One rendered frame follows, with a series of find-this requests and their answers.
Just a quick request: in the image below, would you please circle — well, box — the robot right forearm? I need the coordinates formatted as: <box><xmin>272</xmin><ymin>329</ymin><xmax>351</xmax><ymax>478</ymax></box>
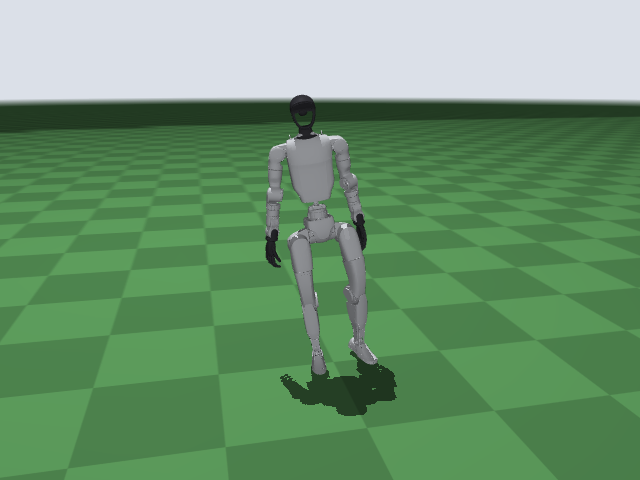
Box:
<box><xmin>265</xmin><ymin>188</ymin><xmax>280</xmax><ymax>238</ymax></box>

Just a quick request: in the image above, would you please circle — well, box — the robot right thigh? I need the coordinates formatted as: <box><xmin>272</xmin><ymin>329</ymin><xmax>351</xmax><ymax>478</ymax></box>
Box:
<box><xmin>287</xmin><ymin>228</ymin><xmax>319</xmax><ymax>309</ymax></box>

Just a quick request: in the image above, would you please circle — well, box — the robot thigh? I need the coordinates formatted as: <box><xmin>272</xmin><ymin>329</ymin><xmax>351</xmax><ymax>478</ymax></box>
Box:
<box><xmin>287</xmin><ymin>228</ymin><xmax>319</xmax><ymax>309</ymax></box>
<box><xmin>334</xmin><ymin>222</ymin><xmax>366</xmax><ymax>303</ymax></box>

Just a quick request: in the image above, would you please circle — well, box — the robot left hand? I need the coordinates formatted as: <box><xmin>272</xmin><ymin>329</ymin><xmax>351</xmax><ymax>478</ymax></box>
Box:
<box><xmin>353</xmin><ymin>214</ymin><xmax>367</xmax><ymax>251</ymax></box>

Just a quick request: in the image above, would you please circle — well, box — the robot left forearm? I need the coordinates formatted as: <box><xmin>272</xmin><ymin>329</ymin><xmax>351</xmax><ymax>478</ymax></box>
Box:
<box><xmin>344</xmin><ymin>179</ymin><xmax>364</xmax><ymax>222</ymax></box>

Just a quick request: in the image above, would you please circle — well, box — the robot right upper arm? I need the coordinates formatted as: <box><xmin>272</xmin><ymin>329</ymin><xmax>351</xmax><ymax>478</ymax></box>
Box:
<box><xmin>268</xmin><ymin>143</ymin><xmax>286</xmax><ymax>202</ymax></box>

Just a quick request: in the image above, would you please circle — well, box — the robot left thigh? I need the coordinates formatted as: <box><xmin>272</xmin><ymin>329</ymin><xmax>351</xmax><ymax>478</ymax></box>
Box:
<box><xmin>334</xmin><ymin>222</ymin><xmax>366</xmax><ymax>303</ymax></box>

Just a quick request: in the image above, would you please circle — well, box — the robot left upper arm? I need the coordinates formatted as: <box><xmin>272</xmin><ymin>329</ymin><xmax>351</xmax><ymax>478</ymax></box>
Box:
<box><xmin>328</xmin><ymin>135</ymin><xmax>358</xmax><ymax>190</ymax></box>

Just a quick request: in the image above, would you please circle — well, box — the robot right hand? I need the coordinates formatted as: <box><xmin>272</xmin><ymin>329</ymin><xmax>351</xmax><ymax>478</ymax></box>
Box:
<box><xmin>265</xmin><ymin>229</ymin><xmax>281</xmax><ymax>268</ymax></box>

